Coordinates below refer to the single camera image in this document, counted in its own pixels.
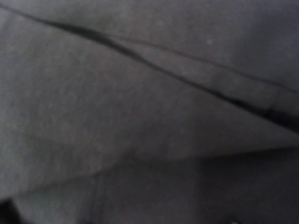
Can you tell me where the black long sleeve shirt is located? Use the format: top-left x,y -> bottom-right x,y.
0,0 -> 299,224

